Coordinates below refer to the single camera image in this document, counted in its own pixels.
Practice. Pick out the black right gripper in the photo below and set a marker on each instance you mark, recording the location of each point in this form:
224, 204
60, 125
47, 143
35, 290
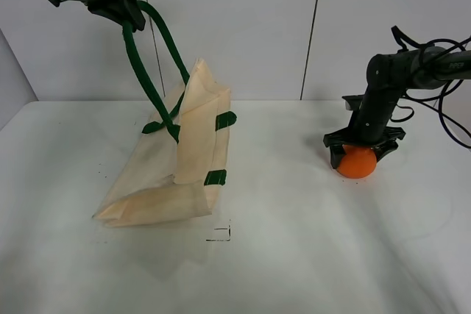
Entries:
367, 127

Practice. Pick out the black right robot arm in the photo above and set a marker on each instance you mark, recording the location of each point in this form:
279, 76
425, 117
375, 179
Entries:
388, 77

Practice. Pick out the orange fruit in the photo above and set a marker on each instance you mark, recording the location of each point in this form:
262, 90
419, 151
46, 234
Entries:
358, 162

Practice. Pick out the white linen bag green handles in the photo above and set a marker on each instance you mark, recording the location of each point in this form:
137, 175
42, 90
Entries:
178, 167

